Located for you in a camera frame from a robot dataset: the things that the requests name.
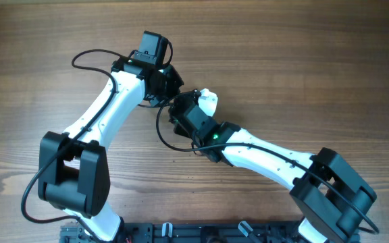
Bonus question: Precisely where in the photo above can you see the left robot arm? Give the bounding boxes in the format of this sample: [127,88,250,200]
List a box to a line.
[32,31,183,242]

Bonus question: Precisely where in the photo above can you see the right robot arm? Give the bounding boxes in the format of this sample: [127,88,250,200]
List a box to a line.
[169,90,379,242]

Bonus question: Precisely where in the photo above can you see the right camera black cable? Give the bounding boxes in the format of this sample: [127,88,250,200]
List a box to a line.
[155,94,380,236]

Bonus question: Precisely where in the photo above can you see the camera black cable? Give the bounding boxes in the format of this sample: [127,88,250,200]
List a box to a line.
[20,49,134,243]
[155,94,380,236]

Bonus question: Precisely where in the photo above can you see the left camera black cable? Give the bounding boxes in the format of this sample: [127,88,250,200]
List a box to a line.
[20,49,134,243]

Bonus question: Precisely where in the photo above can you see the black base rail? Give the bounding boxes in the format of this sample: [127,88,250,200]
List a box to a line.
[59,221,361,243]

